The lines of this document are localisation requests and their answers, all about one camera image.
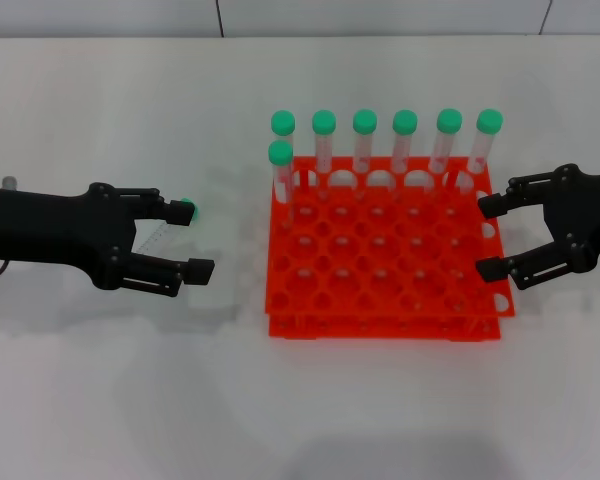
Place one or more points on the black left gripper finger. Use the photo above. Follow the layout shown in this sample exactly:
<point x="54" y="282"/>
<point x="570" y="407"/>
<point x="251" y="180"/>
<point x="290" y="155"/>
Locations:
<point x="200" y="272"/>

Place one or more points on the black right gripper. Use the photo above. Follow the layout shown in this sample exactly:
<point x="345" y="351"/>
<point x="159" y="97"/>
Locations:
<point x="595" y="210"/>

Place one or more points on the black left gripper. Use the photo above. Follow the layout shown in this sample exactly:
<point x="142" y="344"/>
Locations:
<point x="40" y="225"/>

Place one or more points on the clear test tube green cap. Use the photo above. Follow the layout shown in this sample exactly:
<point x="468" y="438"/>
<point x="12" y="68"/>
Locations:
<point x="281" y="152"/>
<point x="489" y="121"/>
<point x="404" y="122"/>
<point x="155" y="239"/>
<point x="324" y="122"/>
<point x="283" y="122"/>
<point x="364" y="121"/>
<point x="449" y="121"/>

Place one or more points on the orange test tube rack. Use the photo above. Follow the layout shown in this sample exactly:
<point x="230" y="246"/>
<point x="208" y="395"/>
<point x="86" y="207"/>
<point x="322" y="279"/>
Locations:
<point x="347" y="162"/>

